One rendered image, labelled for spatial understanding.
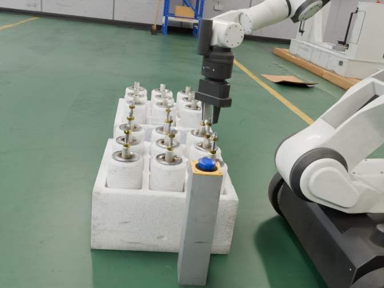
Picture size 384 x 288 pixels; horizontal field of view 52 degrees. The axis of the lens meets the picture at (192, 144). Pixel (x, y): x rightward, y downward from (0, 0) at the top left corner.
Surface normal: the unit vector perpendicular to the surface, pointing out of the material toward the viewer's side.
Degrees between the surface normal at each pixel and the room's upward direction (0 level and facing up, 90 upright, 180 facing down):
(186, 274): 90
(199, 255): 90
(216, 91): 90
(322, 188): 90
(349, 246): 45
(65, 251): 0
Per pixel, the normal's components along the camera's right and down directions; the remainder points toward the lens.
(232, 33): 0.46, 0.37
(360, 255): -0.62, -0.70
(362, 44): 0.12, 0.37
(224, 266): 0.11, -0.93
